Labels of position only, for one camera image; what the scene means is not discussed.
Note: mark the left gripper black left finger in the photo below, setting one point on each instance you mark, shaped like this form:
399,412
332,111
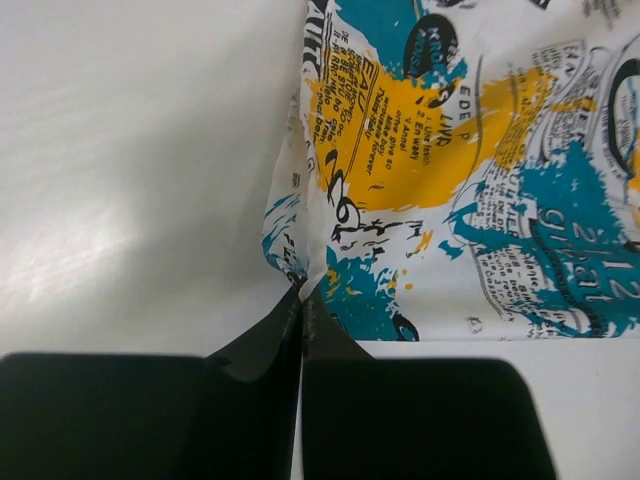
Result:
228,415

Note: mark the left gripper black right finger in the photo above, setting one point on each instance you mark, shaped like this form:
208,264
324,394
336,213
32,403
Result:
429,418

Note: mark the white teal yellow patterned shorts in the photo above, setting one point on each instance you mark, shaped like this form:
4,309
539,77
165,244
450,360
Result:
464,169

